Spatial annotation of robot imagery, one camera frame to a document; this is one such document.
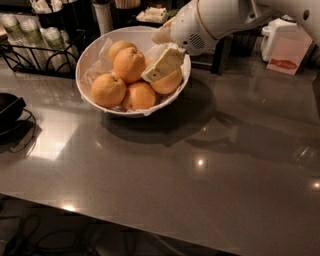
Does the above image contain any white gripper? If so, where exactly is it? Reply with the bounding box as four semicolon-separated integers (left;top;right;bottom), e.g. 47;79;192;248
141;0;244;83

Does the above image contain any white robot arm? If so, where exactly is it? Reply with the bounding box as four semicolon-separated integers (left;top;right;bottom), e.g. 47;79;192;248
142;0;320;82

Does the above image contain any white bowl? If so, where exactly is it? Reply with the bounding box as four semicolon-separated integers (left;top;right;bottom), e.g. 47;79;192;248
75;26;192;119

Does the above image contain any clear plastic bowl liner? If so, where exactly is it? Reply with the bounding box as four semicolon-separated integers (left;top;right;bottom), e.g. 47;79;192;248
80;34;188;116

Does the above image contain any white packet stack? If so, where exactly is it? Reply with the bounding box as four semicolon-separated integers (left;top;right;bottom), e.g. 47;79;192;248
136;7;168;24

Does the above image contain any orange right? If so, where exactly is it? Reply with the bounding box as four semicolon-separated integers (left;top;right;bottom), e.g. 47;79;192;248
151;69;183;95

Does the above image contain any orange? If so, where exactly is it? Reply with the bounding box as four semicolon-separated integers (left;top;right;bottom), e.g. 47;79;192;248
113;47;146;84
151;69;183;95
108;40;135;63
91;73;126;108
123;81;156;111

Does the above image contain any orange top centre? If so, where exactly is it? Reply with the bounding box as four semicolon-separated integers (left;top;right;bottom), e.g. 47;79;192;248
113;47;146;84

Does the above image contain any orange back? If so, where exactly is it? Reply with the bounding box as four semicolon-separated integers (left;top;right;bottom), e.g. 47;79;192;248
108;40;135;63

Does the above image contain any orange front centre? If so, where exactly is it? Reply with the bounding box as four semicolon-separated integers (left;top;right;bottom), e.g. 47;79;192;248
123;81;156;111

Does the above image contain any black shelf rack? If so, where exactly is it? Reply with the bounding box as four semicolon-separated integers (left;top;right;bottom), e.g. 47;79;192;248
133;0;234;75

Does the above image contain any orange front left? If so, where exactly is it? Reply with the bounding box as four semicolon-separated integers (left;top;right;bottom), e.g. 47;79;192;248
91;73;126;108

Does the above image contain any white cylinder container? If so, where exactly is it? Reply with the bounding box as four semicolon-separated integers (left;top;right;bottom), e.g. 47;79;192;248
93;1;113;35

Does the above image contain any black condiment holder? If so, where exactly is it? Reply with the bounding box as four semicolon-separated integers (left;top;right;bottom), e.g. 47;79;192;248
30;0;84;31

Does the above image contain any paper cup stack right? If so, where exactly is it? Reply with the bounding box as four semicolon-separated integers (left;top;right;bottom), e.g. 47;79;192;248
43;27;70;73

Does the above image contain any paper cup stack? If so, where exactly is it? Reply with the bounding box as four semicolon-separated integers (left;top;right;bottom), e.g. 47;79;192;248
20;19;43;47
1;14;25;46
43;27;70;73

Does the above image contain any orange white card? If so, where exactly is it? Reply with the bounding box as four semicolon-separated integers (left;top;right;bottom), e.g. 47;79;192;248
267;31;312;75

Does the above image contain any paper cup stack middle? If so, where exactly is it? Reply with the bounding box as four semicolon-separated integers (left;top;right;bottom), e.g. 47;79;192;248
20;19;43;47

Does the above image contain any paper cup stack left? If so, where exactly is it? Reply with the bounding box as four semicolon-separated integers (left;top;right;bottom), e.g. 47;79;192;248
1;14;25;46

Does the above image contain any black wire rack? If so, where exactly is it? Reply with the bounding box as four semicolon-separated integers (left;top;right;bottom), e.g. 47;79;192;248
0;30;85;79

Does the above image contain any black wire trivet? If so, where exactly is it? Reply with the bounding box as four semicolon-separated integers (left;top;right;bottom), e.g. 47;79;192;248
0;109;37;153

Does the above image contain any black cable on floor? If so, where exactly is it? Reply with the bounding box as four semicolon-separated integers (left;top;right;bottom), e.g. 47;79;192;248
0;213;101;256

